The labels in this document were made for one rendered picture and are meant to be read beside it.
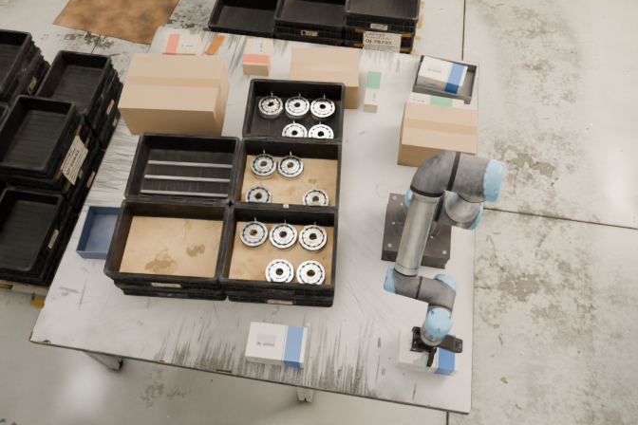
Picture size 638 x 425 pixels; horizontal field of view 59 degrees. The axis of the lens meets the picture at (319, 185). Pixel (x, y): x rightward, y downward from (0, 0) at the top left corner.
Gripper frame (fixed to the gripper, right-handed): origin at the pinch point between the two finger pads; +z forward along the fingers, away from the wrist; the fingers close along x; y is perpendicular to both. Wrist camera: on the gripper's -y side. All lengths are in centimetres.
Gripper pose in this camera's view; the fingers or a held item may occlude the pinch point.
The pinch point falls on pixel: (427, 350)
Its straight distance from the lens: 204.8
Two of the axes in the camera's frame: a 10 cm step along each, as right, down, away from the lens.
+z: 0.1, 5.0, 8.7
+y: -9.9, -1.3, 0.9
